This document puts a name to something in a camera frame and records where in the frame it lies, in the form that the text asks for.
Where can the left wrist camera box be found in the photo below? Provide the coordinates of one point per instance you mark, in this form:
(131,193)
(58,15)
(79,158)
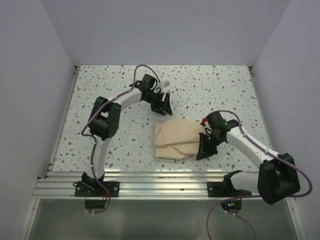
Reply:
(164,84)

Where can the beige surgical cloth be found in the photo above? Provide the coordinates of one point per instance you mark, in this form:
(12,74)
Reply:
(176,139)

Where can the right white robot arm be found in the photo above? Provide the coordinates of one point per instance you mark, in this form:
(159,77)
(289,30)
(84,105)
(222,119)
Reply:
(276,179)

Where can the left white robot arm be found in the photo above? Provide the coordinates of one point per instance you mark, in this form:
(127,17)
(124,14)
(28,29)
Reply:
(104,121)

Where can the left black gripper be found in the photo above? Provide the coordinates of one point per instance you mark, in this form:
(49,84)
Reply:
(159,107)

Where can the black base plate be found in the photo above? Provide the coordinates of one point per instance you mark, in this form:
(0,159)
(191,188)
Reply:
(82,190)
(216,189)

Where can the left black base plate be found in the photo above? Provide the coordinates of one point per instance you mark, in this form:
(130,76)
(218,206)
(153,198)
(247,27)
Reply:
(82,190)

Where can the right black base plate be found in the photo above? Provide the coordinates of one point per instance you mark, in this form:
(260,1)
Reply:
(216,189)

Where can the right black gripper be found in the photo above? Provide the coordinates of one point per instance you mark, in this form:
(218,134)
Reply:
(204,151)

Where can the aluminium mounting rail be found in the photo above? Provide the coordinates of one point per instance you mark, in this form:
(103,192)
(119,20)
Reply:
(133,185)

